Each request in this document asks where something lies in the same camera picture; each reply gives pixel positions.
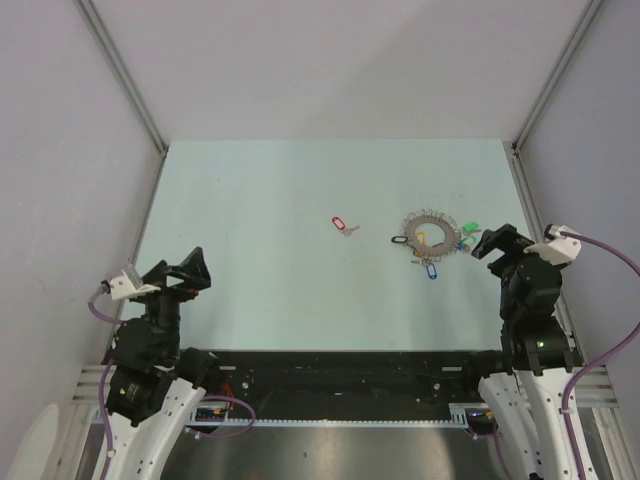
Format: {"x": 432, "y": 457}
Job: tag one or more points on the red key tag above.
{"x": 339, "y": 224}

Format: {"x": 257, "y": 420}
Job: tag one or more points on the right aluminium frame post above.
{"x": 576, "y": 38}

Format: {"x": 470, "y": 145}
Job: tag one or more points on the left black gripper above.
{"x": 192, "y": 269}

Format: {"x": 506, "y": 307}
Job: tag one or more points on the yellow key tag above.
{"x": 421, "y": 238}

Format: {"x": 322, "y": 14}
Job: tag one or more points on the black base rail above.
{"x": 290, "y": 385}

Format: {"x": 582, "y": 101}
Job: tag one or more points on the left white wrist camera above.
{"x": 126, "y": 284}

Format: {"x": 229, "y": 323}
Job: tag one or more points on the left aluminium frame post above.
{"x": 113, "y": 58}

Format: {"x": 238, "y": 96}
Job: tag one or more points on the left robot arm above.
{"x": 149, "y": 385}

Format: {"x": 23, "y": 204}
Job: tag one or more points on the white cable duct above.
{"x": 459, "y": 418}

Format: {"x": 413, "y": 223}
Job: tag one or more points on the blue key tag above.
{"x": 431, "y": 271}

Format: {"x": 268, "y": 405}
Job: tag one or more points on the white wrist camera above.
{"x": 126, "y": 284}
{"x": 558, "y": 247}

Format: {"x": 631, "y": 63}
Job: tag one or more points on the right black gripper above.
{"x": 505, "y": 239}

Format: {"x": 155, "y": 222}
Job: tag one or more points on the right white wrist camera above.
{"x": 558, "y": 247}

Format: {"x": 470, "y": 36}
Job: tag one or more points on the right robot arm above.
{"x": 531, "y": 389}

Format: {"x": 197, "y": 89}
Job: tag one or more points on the aluminium frame post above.
{"x": 113, "y": 58}
{"x": 576, "y": 38}

